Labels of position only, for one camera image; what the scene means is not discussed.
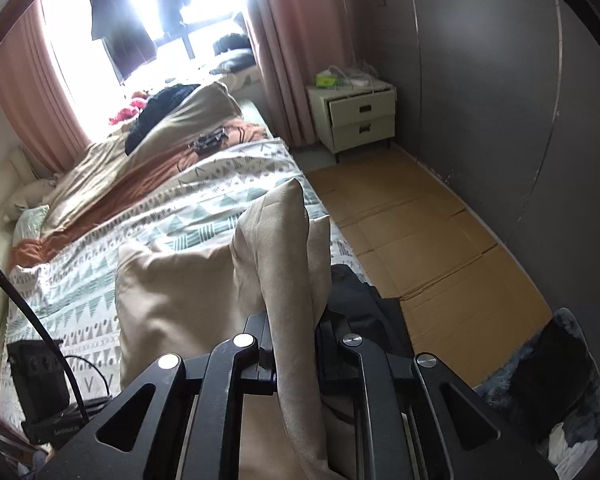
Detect beige jacket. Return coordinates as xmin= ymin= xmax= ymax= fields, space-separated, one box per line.
xmin=114 ymin=179 xmax=354 ymax=479

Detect folded black clothes stack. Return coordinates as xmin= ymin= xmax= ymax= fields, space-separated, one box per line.
xmin=324 ymin=263 xmax=416 ymax=376

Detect patterned white bedspread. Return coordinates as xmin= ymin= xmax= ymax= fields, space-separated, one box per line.
xmin=0 ymin=136 xmax=372 ymax=430

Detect cardboard floor sheets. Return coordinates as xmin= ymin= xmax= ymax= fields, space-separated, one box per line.
xmin=308 ymin=148 xmax=550 ymax=386

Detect dark fluffy rug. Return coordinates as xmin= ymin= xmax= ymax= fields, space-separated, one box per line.
xmin=475 ymin=308 xmax=600 ymax=479

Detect light green pillow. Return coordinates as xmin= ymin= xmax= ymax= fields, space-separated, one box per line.
xmin=12 ymin=205 xmax=50 ymax=246

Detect plush toy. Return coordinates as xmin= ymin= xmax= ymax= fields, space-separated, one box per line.
xmin=3 ymin=179 xmax=57 ymax=222

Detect small black device on bed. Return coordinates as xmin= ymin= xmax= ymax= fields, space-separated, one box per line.
xmin=190 ymin=127 xmax=228 ymax=157

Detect orange brown blanket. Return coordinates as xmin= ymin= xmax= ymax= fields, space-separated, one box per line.
xmin=9 ymin=118 xmax=265 ymax=268

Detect white bedside table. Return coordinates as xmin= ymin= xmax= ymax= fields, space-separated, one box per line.
xmin=306 ymin=79 xmax=396 ymax=162

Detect pink garment at window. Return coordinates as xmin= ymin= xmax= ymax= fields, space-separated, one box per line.
xmin=109 ymin=91 xmax=149 ymax=125

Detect black garment on duvet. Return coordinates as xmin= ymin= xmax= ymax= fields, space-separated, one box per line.
xmin=124 ymin=83 xmax=202 ymax=157

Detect beige duvet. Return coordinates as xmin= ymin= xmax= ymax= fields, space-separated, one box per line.
xmin=42 ymin=81 xmax=242 ymax=236

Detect left pink curtain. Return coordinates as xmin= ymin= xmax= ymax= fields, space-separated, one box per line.
xmin=0 ymin=0 xmax=90 ymax=174

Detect pink curtain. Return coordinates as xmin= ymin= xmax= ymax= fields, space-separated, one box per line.
xmin=0 ymin=0 xmax=90 ymax=174
xmin=247 ymin=0 xmax=353 ymax=146

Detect green tissue pack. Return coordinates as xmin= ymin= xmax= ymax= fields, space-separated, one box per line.
xmin=315 ymin=72 xmax=338 ymax=88

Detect dark cushions at window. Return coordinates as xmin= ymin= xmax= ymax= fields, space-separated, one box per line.
xmin=210 ymin=12 xmax=257 ymax=75

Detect dark hanging garment left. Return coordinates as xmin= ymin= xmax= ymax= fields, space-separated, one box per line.
xmin=90 ymin=0 xmax=157 ymax=84

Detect right pink curtain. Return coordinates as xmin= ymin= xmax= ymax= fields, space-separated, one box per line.
xmin=247 ymin=0 xmax=353 ymax=146

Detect black cable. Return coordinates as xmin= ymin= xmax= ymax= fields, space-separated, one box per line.
xmin=0 ymin=246 xmax=92 ymax=426

